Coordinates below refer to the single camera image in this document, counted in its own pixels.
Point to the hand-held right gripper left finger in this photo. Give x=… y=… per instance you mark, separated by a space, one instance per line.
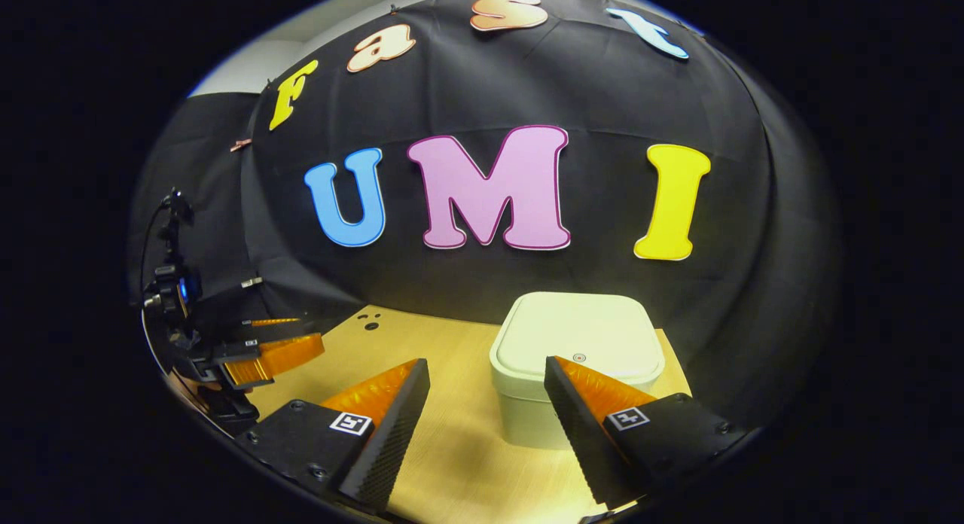
x=395 y=434

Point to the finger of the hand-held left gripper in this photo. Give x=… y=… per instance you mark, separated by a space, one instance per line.
x=286 y=354
x=279 y=328

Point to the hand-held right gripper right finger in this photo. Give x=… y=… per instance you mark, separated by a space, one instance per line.
x=572 y=434

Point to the pale green desktop garbage bin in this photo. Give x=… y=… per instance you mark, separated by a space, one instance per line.
x=572 y=328

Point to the wooden desktop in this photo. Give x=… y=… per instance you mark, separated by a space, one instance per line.
x=452 y=343

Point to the silver cloth clip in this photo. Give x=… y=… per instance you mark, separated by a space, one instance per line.
x=251 y=282

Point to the copper cloth clip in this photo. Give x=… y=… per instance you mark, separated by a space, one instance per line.
x=241 y=144

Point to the black backdrop cloth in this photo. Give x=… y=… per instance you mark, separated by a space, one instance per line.
x=602 y=208

